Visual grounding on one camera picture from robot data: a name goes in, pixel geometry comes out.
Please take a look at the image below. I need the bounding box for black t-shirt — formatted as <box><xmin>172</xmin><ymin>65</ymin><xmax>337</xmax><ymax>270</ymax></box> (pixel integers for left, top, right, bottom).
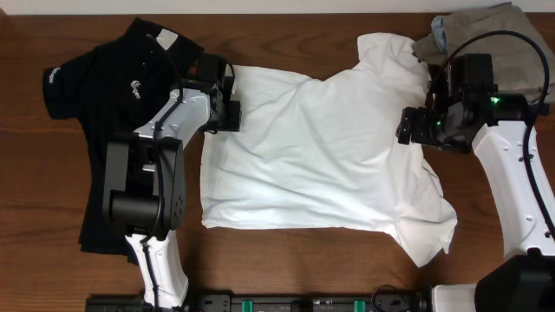
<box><xmin>42</xmin><ymin>18</ymin><xmax>204</xmax><ymax>263</ymax></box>

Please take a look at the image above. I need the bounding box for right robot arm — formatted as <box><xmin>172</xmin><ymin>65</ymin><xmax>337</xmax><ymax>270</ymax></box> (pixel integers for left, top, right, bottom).
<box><xmin>396</xmin><ymin>90</ymin><xmax>554</xmax><ymax>311</ymax></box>

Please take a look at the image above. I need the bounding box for white t-shirt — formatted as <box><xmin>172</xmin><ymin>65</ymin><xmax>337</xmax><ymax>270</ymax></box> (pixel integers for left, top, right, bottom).
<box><xmin>200</xmin><ymin>33</ymin><xmax>457</xmax><ymax>266</ymax></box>

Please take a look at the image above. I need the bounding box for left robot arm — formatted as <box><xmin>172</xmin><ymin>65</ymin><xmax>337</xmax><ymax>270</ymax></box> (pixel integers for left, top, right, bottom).
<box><xmin>87</xmin><ymin>76</ymin><xmax>241</xmax><ymax>311</ymax></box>

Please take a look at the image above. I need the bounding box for light blue garment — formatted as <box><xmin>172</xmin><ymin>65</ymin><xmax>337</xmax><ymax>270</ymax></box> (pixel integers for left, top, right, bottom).
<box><xmin>431</xmin><ymin>16</ymin><xmax>447</xmax><ymax>53</ymax></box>

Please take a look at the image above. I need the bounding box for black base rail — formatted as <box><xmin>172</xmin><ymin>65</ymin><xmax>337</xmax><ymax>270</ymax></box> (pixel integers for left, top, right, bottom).
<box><xmin>84</xmin><ymin>292</ymin><xmax>430</xmax><ymax>312</ymax></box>

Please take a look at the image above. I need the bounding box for khaki folded garment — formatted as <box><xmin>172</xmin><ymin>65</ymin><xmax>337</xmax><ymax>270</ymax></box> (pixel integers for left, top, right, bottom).
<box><xmin>412</xmin><ymin>3</ymin><xmax>554</xmax><ymax>104</ymax></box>

